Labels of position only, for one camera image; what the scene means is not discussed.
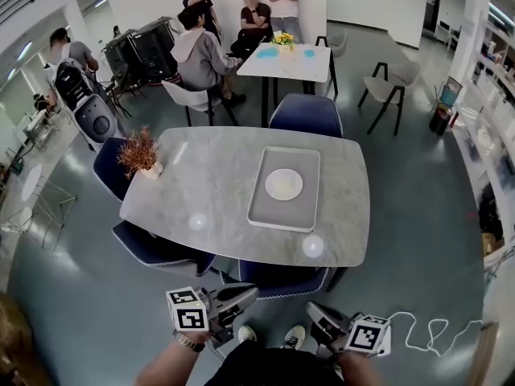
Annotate person's right forearm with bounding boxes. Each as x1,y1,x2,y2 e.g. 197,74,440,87
336,351,383,386

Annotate black round bin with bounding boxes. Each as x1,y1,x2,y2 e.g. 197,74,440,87
428,103,455,137

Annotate black equipment case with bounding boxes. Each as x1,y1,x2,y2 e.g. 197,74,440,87
100,30,140,84
130,16,180,84

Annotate person's left forearm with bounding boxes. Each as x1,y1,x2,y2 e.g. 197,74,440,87
134,338,210,386

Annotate white square table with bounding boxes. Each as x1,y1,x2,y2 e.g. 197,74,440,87
236,42,339,128

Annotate black bag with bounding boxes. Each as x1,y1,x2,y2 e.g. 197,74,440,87
477,183,504,240

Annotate beige chair with black legs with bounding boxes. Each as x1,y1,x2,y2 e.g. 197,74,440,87
357,60,422,137
315,30,349,96

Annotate grey mobile robot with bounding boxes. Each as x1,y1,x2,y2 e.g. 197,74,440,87
53,60,126,152

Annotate black folding chair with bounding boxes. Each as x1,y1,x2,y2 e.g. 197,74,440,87
96,63,146,119

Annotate silver wristwatch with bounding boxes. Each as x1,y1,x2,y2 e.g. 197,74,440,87
175,331,207,353

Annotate orange potted plant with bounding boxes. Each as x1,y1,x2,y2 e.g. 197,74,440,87
116,125,164,180

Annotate white power strip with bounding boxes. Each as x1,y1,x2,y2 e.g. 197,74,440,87
377,326,393,357

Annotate white plastic chair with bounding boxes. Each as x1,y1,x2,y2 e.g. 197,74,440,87
161,79,238,127

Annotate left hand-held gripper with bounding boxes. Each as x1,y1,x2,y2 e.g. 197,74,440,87
166,285,259,349

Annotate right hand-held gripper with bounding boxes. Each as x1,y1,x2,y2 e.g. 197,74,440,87
305,301,391,355

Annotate white round side table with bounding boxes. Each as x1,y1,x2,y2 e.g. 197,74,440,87
19,163,77,253

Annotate cardboard box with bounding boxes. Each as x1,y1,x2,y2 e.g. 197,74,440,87
480,231,506,257

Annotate white round plate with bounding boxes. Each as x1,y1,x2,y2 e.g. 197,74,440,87
264,168,304,201

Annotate grey marble table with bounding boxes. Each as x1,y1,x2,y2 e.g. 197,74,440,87
119,125,371,293

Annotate white cable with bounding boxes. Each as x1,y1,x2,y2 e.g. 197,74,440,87
388,310,484,357

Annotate person's right white shoe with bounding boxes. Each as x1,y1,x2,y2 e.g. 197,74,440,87
281,325,306,349

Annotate grey rectangular tray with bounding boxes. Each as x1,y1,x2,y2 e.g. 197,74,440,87
245,146,322,233

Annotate person's black clothing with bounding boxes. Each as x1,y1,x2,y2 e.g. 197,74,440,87
204,342,343,386

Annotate teal container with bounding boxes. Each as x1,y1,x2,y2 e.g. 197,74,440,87
438,76,464,108

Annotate white storage shelf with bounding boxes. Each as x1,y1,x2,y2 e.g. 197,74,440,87
450,18,515,257

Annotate white cabinet with wooden edge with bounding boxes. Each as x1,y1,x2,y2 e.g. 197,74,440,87
468,255,515,386

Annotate blue chair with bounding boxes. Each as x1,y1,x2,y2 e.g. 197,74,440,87
268,92,344,139
237,258,330,301
111,219,218,277
93,137,134,203

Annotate yellow flower bouquet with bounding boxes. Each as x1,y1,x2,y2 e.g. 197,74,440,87
270,32,298,52

